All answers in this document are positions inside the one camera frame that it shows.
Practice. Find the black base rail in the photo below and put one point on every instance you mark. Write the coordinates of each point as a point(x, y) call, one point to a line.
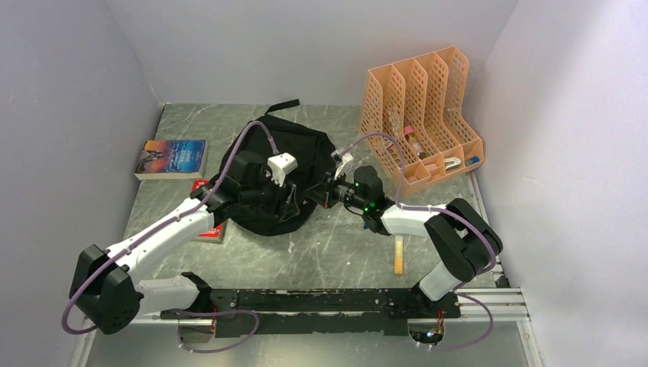
point(250, 321)

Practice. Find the pink capped bottle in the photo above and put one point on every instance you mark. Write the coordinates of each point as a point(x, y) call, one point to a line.
point(411, 137)

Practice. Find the silver stapler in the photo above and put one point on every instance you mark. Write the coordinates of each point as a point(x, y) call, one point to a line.
point(452, 163)

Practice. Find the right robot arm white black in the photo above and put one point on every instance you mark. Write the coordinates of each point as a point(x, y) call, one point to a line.
point(467, 246)

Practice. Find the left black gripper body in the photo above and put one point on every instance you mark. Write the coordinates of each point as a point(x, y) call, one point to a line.
point(265, 194)

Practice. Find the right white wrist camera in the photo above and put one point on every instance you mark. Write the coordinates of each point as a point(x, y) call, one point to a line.
point(343, 163)

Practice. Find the yellow highlighter marker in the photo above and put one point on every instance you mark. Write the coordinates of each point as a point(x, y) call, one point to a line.
point(398, 254)

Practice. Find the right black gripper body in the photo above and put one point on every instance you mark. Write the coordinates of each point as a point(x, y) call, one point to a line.
point(345, 191)

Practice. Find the red treehouse book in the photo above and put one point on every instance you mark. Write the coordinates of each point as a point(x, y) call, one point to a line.
point(215, 235)

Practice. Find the orange plastic file organizer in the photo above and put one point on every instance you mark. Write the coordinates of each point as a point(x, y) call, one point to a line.
point(426, 92)

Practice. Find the aluminium frame rail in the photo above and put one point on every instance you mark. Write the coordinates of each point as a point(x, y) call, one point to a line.
point(470, 305)

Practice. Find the blue orange paperback book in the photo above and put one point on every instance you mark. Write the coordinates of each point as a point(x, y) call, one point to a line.
point(171, 159)

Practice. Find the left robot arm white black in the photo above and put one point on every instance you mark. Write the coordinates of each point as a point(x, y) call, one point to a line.
point(109, 286)

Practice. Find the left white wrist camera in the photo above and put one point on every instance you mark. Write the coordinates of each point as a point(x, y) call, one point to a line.
point(281, 165)

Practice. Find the black student backpack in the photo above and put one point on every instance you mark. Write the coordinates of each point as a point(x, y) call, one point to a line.
point(273, 136)

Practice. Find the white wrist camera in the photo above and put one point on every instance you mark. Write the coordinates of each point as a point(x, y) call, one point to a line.
point(343, 163)
point(281, 165)

